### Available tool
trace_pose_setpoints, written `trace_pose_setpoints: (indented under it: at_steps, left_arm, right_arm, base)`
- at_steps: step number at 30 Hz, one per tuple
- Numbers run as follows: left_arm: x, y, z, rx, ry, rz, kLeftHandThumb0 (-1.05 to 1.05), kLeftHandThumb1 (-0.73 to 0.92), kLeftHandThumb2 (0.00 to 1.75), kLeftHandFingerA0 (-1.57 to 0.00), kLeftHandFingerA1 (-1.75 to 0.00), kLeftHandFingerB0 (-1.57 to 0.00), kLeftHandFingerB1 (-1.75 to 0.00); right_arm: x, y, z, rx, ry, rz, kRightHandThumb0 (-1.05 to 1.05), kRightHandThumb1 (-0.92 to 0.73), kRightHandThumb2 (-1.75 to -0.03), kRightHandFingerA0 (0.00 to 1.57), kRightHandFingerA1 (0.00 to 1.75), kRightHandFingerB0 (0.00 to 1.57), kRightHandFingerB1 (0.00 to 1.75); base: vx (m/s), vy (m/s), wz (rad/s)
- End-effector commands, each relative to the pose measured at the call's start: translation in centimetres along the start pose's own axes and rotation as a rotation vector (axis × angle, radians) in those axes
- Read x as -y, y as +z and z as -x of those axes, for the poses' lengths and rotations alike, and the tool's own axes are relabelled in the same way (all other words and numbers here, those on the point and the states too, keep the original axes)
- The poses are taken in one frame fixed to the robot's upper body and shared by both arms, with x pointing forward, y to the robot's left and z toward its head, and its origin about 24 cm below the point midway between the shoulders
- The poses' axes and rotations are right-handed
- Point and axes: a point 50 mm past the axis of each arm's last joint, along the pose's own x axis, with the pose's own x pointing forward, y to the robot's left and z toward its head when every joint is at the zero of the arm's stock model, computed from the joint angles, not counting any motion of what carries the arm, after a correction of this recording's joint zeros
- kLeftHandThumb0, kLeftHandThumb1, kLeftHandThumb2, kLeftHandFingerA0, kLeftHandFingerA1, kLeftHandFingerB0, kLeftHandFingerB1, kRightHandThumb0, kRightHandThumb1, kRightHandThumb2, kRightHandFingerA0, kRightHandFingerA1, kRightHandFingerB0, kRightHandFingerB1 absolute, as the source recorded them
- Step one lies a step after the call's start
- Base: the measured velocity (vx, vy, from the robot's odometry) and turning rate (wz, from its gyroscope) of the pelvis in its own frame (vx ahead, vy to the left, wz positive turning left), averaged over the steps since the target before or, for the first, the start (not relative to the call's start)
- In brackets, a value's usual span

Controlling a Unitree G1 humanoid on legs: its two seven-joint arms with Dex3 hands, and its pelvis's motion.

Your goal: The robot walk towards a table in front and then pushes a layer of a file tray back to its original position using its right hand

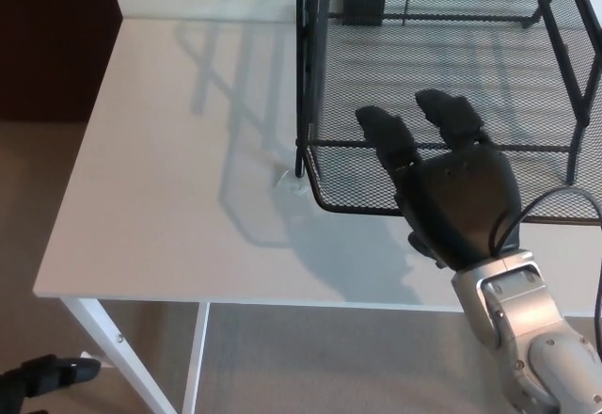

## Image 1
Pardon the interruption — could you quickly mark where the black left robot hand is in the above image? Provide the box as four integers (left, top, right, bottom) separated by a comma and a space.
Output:
0, 356, 102, 414

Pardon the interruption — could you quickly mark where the white table leg frame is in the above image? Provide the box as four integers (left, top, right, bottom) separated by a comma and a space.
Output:
59, 296, 212, 414

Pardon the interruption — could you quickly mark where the black metal file rack frame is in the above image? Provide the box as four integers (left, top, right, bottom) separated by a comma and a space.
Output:
293, 0, 602, 185

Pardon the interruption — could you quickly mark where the small clear tape scrap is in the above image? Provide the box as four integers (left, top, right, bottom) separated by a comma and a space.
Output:
275, 167, 309, 198

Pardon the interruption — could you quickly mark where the white peg on table leg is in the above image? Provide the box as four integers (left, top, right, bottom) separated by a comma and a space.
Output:
79, 350, 112, 368

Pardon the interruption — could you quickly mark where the black mesh sliding tray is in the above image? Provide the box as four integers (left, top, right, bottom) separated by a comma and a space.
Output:
304, 0, 602, 226

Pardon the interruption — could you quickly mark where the dark brown cabinet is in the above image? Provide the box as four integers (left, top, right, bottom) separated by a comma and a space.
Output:
0, 0, 124, 122

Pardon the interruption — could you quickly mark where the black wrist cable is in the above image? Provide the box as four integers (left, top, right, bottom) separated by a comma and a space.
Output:
490, 187, 602, 326

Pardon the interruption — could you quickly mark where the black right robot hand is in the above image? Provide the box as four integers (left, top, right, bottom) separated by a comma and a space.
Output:
355, 88, 524, 273

